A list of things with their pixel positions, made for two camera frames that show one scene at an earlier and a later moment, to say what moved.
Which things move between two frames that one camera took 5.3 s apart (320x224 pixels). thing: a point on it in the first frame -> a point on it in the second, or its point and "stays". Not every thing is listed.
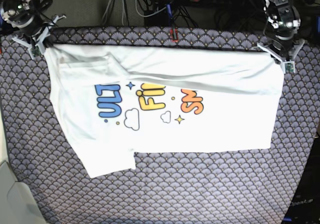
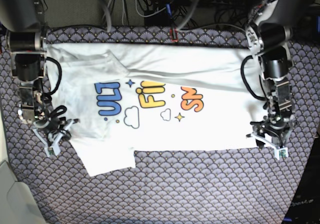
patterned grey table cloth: (248, 186) stays
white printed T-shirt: (114, 102) stays
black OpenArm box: (305, 207) stays
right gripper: (284, 45) -> (274, 130)
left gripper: (31, 28) -> (51, 129)
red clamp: (176, 40) stays
